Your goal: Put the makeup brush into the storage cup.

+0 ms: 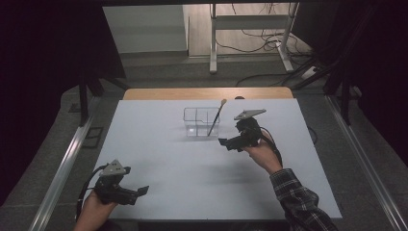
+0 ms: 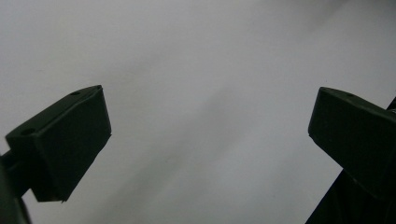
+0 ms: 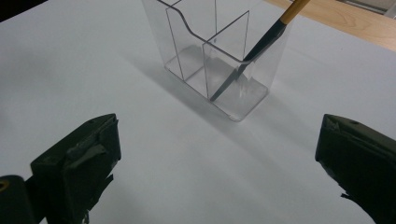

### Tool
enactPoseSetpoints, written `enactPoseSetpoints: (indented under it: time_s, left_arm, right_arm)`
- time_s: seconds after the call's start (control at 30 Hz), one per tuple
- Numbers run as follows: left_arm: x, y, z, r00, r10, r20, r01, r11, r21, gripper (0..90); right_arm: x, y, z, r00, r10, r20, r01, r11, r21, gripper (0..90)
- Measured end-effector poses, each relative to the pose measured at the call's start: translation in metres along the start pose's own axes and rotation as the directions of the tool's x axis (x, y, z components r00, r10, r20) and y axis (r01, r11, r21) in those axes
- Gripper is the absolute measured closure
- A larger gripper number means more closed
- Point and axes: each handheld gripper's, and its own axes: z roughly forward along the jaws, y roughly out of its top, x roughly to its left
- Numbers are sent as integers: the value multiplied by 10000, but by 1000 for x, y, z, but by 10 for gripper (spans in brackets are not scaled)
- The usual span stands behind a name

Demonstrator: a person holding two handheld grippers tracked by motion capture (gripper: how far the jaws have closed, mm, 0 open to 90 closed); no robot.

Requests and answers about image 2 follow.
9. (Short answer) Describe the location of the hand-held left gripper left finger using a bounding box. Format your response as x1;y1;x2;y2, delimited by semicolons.
0;85;112;203

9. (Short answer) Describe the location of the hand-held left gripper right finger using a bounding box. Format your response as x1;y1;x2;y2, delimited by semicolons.
304;87;396;224

